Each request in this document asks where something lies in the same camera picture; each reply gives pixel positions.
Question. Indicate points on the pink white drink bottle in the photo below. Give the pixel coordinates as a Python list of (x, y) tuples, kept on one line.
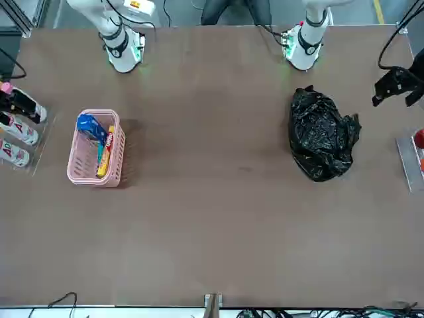
[(13, 154), (40, 115), (23, 130)]

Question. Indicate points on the teal snack packet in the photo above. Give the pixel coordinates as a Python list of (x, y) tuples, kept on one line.
[(99, 150)]

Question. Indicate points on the blue cookie box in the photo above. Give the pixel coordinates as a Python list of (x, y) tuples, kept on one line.
[(87, 126)]

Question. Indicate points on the person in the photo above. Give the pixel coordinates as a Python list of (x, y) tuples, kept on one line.
[(215, 13)]

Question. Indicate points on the white desk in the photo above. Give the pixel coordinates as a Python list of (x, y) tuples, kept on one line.
[(132, 313)]

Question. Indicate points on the black plastic bag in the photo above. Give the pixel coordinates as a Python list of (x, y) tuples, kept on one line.
[(318, 139)]

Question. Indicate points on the clear acrylic bottle shelf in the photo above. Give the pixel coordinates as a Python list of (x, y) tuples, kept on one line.
[(43, 145)]

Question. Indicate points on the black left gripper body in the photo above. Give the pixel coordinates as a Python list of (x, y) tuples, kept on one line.
[(412, 77)]

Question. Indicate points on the aluminium frame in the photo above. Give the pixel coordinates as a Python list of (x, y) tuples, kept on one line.
[(26, 26)]

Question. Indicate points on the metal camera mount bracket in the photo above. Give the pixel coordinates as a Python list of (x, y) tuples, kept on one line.
[(213, 304)]

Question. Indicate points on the clear acrylic fruit stand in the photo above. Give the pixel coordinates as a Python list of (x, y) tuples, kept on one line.
[(409, 165)]

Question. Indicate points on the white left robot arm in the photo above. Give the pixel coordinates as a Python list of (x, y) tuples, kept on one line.
[(308, 49)]

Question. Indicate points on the red yellow apple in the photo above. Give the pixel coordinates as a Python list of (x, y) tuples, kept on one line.
[(420, 139)]

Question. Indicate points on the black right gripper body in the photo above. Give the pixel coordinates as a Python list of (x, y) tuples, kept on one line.
[(6, 101)]

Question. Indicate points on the orange fruit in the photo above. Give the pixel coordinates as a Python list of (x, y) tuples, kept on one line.
[(422, 165)]

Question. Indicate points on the aluminium frame corner bracket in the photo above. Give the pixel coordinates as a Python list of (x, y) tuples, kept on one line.
[(402, 28)]

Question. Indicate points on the pink slotted plastic basket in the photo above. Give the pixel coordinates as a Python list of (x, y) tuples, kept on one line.
[(83, 180)]

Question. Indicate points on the yellow wafer box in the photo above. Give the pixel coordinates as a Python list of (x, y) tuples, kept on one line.
[(105, 155)]

